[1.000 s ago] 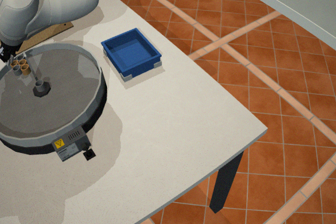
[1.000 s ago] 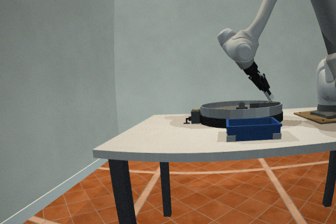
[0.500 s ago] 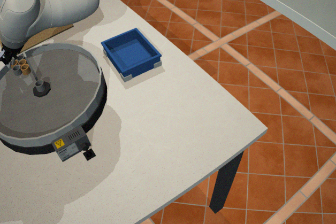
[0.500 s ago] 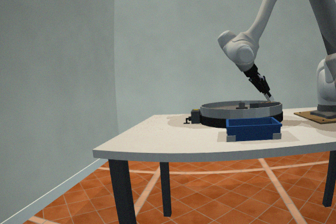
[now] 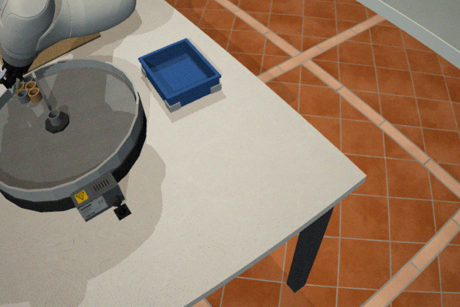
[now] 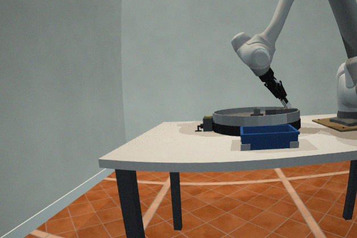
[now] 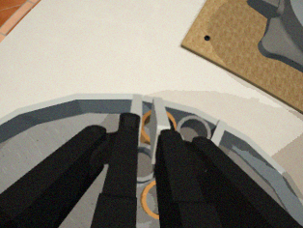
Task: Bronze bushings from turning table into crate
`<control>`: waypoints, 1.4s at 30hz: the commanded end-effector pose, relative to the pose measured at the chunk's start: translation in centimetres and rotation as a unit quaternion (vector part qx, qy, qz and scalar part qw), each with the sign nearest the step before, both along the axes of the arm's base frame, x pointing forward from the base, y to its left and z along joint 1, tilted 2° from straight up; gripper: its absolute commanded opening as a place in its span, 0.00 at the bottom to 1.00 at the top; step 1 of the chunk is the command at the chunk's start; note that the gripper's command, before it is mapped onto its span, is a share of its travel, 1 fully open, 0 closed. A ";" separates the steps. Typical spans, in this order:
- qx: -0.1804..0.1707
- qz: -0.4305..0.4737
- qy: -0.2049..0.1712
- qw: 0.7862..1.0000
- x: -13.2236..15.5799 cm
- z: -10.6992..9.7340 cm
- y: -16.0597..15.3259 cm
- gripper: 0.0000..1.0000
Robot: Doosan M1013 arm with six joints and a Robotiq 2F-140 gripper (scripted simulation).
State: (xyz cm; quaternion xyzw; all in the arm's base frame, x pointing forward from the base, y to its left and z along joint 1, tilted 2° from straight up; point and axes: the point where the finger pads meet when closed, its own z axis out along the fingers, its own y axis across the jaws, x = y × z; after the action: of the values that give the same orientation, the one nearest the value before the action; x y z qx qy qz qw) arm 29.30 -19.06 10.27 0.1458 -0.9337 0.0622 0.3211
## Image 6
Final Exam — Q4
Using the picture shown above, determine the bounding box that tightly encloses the blue crate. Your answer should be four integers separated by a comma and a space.
240, 124, 300, 151

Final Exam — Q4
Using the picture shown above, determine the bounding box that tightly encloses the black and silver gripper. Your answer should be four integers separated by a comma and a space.
259, 68, 292, 108

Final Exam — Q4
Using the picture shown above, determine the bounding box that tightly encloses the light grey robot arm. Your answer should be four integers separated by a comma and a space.
231, 0, 357, 127

